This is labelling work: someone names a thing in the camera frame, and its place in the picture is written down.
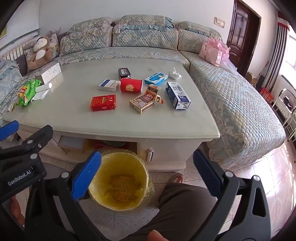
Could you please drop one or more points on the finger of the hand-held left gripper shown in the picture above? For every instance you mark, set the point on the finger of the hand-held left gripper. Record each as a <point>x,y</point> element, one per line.
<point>9,130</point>
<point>39,137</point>

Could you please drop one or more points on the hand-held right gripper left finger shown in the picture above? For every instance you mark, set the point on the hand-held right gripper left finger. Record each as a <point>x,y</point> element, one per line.
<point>86,177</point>

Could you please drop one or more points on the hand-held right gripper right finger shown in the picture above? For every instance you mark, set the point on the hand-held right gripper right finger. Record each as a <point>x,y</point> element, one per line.
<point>205,175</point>

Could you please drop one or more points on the trash bin with yellow bag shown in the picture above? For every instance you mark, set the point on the trash bin with yellow bag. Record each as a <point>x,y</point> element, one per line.
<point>122,185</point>

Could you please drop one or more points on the black box with label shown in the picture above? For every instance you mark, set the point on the black box with label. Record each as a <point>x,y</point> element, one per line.
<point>124,72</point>

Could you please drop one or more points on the person's left hand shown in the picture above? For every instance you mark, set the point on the person's left hand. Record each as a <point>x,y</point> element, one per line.
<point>18,212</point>

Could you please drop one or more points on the person's right hand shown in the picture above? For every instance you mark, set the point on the person's right hand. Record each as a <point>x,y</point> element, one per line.
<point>158,236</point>

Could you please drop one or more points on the brown sandal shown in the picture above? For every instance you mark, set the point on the brown sandal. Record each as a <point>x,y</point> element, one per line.
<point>177,178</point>

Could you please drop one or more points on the person's leg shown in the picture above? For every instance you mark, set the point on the person's leg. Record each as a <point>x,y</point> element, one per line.
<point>175,208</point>

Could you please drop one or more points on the white cylindrical container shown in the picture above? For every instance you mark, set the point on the white cylindrical container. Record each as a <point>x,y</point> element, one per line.
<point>44,88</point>

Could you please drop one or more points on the silver patterned tissue box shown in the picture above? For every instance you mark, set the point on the silver patterned tissue box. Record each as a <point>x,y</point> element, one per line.
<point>49,73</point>

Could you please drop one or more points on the dark grey cushion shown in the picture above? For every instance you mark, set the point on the dark grey cushion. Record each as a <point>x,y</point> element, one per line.
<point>21,63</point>

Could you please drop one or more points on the red cigarette pack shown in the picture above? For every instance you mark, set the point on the red cigarette pack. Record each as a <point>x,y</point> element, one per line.
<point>103,103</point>

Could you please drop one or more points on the white radiator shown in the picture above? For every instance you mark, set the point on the white radiator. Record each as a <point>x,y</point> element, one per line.
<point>12,53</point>

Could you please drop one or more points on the blue and white milk carton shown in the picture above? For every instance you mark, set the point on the blue and white milk carton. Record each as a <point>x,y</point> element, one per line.
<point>177,93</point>

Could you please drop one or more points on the brown and white teddy bear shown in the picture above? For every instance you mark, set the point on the brown and white teddy bear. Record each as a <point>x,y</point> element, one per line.
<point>42,49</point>

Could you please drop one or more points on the white and blue cigarette pack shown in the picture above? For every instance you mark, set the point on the white and blue cigarette pack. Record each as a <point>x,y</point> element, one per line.
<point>108,84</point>

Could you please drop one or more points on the open gold cigarette pack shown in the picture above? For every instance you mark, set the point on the open gold cigarette pack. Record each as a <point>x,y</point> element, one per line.
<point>141,103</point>

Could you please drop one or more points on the red box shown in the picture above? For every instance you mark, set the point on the red box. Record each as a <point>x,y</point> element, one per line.
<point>267,95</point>

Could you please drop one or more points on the red canister with gold emblem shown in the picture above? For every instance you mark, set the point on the red canister with gold emblem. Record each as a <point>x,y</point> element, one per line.
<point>130,85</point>

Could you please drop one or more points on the white chair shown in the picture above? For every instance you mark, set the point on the white chair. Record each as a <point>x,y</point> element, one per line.
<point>283,109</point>

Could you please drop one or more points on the crumpled white tissue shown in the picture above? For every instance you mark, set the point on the crumpled white tissue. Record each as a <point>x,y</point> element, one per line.
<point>174,73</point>

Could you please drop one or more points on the cardboard box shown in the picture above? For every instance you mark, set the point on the cardboard box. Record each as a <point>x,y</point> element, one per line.
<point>251,77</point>

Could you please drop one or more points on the blue and white medicine box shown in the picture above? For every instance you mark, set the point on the blue and white medicine box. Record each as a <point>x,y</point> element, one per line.
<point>156,78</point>

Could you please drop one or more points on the clear plastic bag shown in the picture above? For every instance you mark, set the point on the clear plastic bag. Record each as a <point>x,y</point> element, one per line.
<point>229,65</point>

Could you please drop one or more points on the pink gift bag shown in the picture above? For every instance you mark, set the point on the pink gift bag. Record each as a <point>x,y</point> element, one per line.
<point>211,54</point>

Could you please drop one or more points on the blue-green patterned sofa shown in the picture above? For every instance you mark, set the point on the blue-green patterned sofa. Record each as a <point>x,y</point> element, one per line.
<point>138,55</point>

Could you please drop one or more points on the striped curtain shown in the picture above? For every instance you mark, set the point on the striped curtain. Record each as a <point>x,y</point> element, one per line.
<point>276,53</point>

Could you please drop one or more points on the dark wooden door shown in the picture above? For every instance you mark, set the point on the dark wooden door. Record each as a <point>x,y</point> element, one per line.
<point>240,34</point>

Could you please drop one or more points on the window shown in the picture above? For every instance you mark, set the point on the window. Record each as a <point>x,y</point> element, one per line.
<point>291,58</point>

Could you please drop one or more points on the grey wall pipe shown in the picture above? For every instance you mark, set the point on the grey wall pipe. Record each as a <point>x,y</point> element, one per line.
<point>23,38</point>

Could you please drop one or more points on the wall light switch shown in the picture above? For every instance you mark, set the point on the wall light switch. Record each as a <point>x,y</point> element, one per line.
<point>219,22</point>

